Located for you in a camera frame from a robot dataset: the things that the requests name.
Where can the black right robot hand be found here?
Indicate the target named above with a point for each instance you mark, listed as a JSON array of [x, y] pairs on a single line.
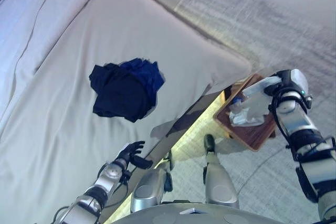
[[286, 82]]

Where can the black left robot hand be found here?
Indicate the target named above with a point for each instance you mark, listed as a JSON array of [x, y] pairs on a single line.
[[130, 153]]

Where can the white garment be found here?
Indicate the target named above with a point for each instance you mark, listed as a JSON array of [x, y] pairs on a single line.
[[249, 108]]

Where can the black garment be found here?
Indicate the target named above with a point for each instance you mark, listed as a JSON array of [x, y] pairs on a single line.
[[118, 95]]

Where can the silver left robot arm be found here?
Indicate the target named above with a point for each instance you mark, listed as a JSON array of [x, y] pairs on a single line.
[[105, 182]]

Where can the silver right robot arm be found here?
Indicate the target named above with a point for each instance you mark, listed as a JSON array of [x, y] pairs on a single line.
[[302, 127]]

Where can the bed with white duvet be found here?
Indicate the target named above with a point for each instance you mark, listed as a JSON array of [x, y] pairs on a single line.
[[78, 155]]

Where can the brown wooden basket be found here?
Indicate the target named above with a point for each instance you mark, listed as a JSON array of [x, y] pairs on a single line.
[[252, 137]]

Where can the silver left robot leg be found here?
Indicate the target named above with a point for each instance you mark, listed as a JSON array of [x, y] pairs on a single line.
[[149, 190]]

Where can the silver robot leg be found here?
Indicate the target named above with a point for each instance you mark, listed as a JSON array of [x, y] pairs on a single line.
[[218, 179], [149, 190]]

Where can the large grey streaked rug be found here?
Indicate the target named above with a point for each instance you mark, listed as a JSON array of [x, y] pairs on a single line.
[[262, 24]]

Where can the grey robot torso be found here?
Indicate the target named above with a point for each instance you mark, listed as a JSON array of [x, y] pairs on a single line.
[[183, 213]]

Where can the silver right robot leg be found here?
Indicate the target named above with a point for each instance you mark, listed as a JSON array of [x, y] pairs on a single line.
[[218, 179]]

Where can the white duvet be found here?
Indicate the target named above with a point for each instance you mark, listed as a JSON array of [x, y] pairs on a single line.
[[26, 37]]

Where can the mirrored bed frame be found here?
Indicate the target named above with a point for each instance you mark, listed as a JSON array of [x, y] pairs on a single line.
[[168, 140]]

